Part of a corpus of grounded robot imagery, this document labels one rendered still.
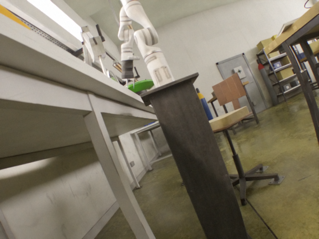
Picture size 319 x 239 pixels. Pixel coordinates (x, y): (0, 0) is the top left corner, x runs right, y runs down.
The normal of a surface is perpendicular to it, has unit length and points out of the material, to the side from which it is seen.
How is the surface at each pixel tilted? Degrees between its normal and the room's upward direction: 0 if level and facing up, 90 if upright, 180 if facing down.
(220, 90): 90
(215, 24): 90
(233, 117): 90
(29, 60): 180
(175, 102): 90
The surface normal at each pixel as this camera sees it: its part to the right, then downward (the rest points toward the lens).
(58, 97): 0.92, -0.38
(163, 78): 0.00, -0.07
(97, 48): 0.31, -0.19
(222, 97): -0.67, 0.22
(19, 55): 0.38, 0.92
